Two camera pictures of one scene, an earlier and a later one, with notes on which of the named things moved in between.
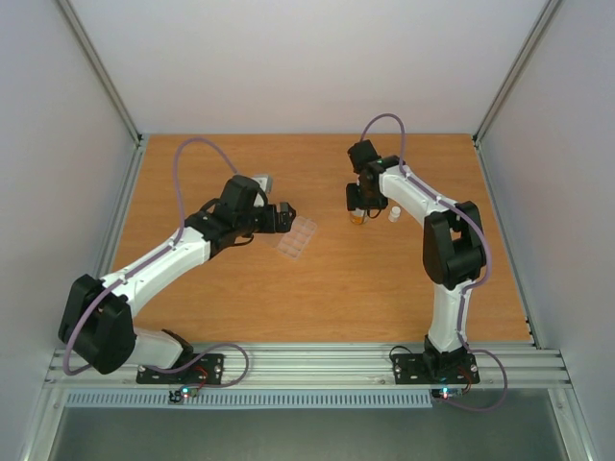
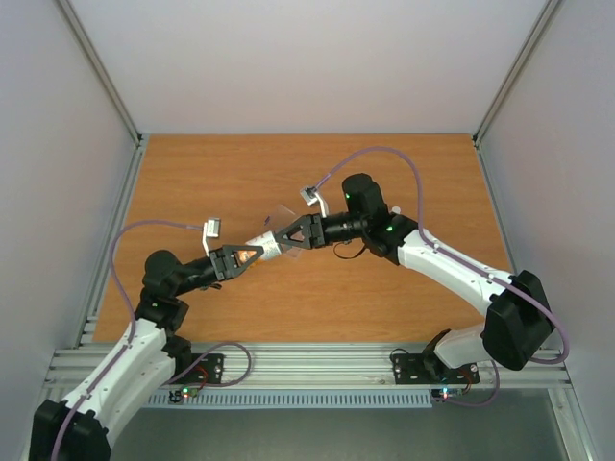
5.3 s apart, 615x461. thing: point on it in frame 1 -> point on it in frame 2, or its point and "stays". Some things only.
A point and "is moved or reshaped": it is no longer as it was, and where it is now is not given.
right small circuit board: (447, 393) stays
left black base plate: (207, 369) stays
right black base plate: (454, 368) stays
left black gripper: (272, 226) -> (225, 261)
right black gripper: (351, 198) -> (312, 238)
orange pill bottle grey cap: (358, 216) is moved or reshaped
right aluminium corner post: (550, 9) stays
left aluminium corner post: (100, 69) stays
